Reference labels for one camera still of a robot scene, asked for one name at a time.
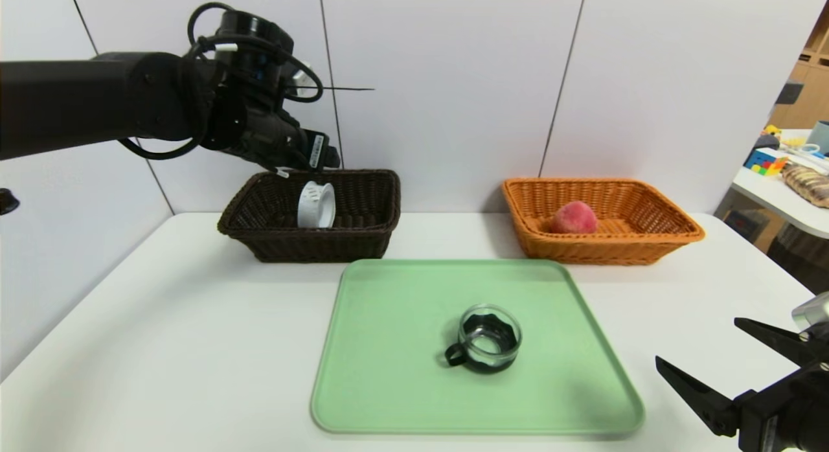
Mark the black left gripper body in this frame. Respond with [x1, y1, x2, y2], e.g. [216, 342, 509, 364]
[245, 106, 330, 172]

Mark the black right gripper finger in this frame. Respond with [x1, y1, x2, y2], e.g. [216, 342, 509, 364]
[655, 356, 742, 438]
[733, 317, 829, 369]

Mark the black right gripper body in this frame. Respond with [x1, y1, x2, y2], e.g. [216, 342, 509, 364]
[732, 360, 829, 452]

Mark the white tape roll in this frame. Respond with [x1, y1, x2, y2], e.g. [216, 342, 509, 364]
[297, 181, 336, 229]

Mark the red peach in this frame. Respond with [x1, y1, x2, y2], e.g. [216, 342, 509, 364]
[549, 201, 598, 234]

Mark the dark brown wicker basket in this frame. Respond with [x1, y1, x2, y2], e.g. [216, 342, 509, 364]
[218, 169, 402, 264]

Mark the orange wicker basket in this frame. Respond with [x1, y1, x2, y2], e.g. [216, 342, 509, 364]
[501, 178, 705, 266]

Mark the dark woven bin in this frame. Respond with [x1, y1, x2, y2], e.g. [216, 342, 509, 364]
[767, 225, 829, 297]

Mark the white side table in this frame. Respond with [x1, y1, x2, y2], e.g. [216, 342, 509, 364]
[730, 130, 829, 240]

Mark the brown striped bread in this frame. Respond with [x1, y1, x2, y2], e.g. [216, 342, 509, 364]
[779, 165, 829, 210]

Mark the colourful puzzle cube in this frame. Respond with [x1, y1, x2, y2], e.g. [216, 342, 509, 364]
[743, 150, 786, 178]

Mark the grey blue cup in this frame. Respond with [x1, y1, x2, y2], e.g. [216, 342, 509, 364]
[806, 122, 829, 156]

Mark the glass cup with black holder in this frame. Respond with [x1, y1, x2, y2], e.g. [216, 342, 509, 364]
[444, 303, 523, 374]

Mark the light green plastic tray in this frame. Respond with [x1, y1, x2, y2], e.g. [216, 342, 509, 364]
[311, 258, 645, 435]

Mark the wooden shelf unit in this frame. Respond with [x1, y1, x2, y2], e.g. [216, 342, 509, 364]
[767, 0, 829, 132]

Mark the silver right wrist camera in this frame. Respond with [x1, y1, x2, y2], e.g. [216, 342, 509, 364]
[791, 292, 829, 339]

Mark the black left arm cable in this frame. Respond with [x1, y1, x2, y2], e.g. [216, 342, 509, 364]
[117, 2, 324, 161]

